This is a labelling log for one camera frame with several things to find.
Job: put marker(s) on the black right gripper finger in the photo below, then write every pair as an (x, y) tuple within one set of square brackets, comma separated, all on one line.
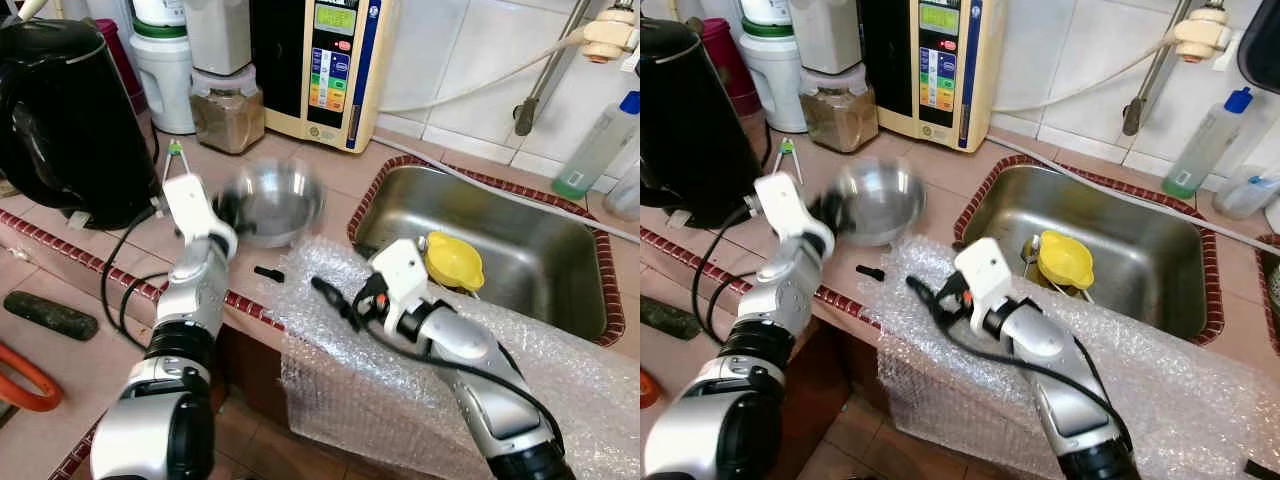
[(335, 302), (926, 296)]

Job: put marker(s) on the metal faucet pipe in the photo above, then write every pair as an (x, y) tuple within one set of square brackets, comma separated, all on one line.
[(1152, 65), (548, 65)]

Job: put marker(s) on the clear plastic bottle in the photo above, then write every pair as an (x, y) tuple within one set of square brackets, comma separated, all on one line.
[(625, 190), (1248, 192)]

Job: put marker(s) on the dark green cylindrical object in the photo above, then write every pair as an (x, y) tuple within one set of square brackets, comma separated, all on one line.
[(662, 318), (50, 316)]

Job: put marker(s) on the white container green lid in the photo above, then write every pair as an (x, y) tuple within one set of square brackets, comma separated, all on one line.
[(775, 85), (165, 85)]

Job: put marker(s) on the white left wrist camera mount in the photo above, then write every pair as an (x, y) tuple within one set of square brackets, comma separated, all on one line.
[(195, 210), (785, 210)]

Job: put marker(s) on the shallow steel dish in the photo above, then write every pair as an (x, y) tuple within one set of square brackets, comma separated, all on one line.
[(882, 200), (278, 200)]

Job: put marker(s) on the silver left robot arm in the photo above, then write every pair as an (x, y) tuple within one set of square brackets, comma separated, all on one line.
[(770, 330), (185, 320)]

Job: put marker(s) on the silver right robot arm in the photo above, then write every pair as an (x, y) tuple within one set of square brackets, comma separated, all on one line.
[(1060, 375), (480, 370)]

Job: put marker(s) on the orange curved tube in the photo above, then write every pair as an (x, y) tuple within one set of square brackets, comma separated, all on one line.
[(45, 385), (648, 388)]

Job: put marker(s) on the large steel sink basin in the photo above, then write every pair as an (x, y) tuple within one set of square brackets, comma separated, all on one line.
[(540, 250), (1150, 250)]

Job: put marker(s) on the cream water ionizer appliance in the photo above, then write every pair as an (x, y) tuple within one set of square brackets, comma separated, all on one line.
[(940, 70), (335, 70)]

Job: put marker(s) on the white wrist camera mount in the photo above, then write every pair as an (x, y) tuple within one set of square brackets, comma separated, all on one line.
[(785, 210), (985, 275), (400, 275), (195, 210)]

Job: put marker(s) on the steel fork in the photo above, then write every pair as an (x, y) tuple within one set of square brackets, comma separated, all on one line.
[(1032, 255)]

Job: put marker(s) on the clear jar brown powder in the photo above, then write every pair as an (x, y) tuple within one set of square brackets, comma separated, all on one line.
[(228, 120), (838, 120)]

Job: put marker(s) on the white counter tube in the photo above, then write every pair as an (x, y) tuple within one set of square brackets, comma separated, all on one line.
[(500, 190), (1110, 190)]

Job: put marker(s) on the clear bottle blue cap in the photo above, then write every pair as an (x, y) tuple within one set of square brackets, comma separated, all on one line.
[(1205, 145), (595, 145)]

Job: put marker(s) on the grey white canister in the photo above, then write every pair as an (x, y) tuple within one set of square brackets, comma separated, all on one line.
[(825, 35), (218, 35)]

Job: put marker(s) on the black electric kettle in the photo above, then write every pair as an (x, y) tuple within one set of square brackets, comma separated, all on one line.
[(695, 130), (65, 130)]

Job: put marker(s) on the magenta plastic cup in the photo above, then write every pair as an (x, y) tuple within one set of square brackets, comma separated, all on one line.
[(125, 70), (732, 70)]

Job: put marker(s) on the small green white tongs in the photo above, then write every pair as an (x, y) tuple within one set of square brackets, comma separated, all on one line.
[(785, 147), (176, 148)]

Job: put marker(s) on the dark hanging pan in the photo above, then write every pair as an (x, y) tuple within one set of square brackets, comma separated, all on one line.
[(1260, 45)]

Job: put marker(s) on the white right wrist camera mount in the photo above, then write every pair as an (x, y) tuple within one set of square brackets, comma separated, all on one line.
[(985, 275), (400, 275)]

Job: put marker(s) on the clear bubble wrap sheet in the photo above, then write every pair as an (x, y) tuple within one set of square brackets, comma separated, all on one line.
[(920, 370), (320, 370)]

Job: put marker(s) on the cream faucet filter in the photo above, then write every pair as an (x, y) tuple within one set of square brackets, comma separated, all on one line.
[(610, 35), (1200, 35)]

